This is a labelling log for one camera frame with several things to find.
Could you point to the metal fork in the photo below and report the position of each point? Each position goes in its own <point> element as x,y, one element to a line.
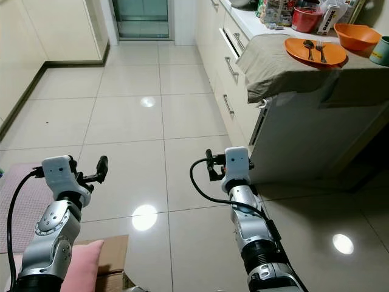
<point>322,53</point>

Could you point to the brown cardboard box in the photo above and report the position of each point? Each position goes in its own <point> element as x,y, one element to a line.
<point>115,261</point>

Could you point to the colourful food packets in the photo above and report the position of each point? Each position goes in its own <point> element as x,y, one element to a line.
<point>276,13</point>

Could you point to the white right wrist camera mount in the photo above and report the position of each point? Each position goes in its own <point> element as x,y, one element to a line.
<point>237,165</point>

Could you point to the orange bowl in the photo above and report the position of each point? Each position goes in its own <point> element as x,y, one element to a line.
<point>355,38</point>

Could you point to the metal spoon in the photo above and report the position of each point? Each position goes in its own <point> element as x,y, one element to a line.
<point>309,45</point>

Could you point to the green cup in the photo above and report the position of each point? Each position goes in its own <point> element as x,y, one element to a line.
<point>382,52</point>

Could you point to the red pot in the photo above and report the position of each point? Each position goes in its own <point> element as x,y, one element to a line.
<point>306,20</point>

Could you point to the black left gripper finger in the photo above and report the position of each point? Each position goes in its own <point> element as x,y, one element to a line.
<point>102,166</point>

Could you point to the pink floor mat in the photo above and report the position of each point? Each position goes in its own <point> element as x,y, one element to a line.
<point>21,207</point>

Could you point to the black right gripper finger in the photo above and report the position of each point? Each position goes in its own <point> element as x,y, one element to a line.
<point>209,164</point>

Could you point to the cream kitchen drawer cabinet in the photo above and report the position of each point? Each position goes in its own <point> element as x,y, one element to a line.
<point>213,61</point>

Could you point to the white appliance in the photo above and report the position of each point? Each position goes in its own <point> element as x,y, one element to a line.
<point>310,140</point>

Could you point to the glass door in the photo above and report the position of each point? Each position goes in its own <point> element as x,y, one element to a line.
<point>143,18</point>

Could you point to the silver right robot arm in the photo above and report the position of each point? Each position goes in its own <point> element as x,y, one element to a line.
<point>255,234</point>

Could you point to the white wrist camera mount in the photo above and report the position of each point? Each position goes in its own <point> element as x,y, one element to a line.
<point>58,173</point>
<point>237,165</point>

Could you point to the orange plate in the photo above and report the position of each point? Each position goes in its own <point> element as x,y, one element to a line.
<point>296,50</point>

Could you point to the olive grey table cloth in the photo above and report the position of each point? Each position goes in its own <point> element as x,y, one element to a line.
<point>273,70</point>

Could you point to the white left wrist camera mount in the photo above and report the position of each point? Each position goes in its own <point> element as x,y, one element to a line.
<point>58,173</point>

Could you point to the pink pillow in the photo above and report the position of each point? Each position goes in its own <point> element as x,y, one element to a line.
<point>88,267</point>

